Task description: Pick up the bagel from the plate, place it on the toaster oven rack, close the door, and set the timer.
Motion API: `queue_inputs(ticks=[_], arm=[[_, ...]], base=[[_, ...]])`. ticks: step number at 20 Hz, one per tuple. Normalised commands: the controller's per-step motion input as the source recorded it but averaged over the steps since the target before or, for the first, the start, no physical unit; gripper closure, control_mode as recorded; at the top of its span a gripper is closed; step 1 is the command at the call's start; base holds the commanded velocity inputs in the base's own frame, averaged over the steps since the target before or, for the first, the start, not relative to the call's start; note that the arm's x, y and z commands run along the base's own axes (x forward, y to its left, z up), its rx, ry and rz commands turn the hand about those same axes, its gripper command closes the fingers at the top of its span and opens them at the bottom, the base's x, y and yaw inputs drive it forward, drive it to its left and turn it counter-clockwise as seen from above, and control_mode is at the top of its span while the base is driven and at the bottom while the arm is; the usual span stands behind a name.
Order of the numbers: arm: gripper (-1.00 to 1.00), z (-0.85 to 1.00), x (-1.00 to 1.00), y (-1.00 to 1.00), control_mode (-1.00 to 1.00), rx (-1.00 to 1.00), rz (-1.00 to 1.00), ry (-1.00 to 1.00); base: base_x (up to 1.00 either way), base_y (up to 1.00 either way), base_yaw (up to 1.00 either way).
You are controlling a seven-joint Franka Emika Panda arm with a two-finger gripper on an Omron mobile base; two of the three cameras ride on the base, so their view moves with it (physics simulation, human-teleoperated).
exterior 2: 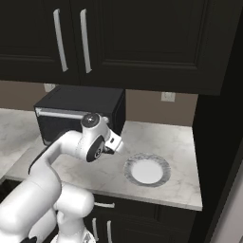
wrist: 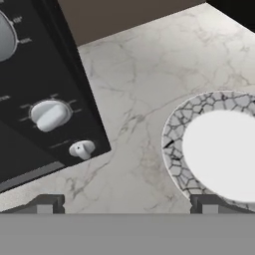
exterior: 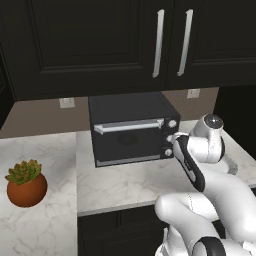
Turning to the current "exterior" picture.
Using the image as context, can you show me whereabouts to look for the toaster oven glass door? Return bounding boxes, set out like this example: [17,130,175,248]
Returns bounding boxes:
[92,118,168,168]

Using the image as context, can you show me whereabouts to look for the black toaster oven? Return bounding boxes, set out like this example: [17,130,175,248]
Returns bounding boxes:
[87,91,182,169]

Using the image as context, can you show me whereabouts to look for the black base cupboard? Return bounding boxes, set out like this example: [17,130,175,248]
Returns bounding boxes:
[77,204,169,256]

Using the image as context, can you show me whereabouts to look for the black tall cupboard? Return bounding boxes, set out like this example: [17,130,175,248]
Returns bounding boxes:
[213,84,256,162]

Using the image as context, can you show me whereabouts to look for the succulent in terracotta pot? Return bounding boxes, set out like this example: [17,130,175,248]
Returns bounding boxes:
[4,158,49,209]

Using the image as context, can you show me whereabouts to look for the silver toaster oven door handle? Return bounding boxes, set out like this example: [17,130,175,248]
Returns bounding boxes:
[93,118,165,136]

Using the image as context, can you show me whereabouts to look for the white wall socket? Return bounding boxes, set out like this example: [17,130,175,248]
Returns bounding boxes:
[59,97,76,109]
[186,88,201,100]

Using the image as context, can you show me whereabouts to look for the silver cupboard door handle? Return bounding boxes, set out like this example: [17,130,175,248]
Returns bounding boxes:
[151,8,166,79]
[176,8,194,78]

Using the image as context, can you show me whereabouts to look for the wide black wall cupboard door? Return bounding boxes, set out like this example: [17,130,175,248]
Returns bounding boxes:
[0,0,172,102]

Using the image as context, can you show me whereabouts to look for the black corner wall cupboard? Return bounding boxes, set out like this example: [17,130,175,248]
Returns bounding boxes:
[0,46,17,130]

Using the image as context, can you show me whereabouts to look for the narrow black wall cupboard door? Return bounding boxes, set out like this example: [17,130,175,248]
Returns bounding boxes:
[166,0,256,91]

